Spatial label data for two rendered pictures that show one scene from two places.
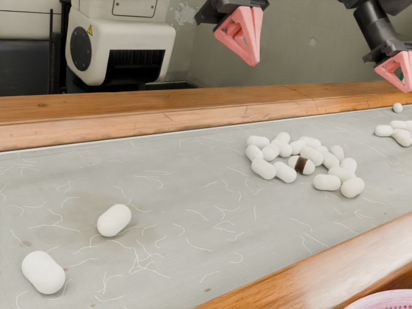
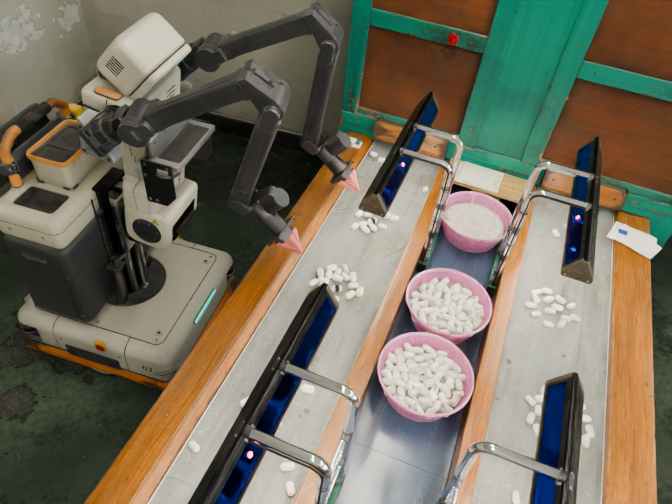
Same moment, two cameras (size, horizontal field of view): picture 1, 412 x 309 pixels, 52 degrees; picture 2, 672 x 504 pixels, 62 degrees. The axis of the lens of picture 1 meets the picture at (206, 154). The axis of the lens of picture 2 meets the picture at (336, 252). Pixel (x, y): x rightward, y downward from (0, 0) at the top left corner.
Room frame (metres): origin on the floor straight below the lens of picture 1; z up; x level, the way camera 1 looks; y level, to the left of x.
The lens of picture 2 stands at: (-0.44, 0.48, 2.06)
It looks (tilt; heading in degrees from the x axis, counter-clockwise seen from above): 45 degrees down; 329
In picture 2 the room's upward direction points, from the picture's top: 7 degrees clockwise
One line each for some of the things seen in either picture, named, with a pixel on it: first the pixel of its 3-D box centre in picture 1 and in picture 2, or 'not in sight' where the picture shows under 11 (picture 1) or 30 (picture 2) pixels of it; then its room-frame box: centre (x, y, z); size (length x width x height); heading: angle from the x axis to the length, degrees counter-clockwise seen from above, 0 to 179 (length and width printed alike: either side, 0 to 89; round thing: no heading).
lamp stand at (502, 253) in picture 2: not in sight; (538, 236); (0.37, -0.75, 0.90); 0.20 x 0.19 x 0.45; 133
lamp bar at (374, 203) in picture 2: not in sight; (404, 146); (0.73, -0.43, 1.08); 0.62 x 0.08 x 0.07; 133
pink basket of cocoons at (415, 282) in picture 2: not in sight; (445, 309); (0.34, -0.42, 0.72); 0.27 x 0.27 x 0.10
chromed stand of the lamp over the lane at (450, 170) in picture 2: not in sight; (417, 198); (0.66, -0.48, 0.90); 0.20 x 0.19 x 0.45; 133
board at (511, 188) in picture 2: not in sight; (487, 180); (0.78, -0.91, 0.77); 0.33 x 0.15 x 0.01; 43
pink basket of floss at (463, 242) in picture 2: not in sight; (473, 224); (0.64, -0.75, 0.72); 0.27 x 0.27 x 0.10
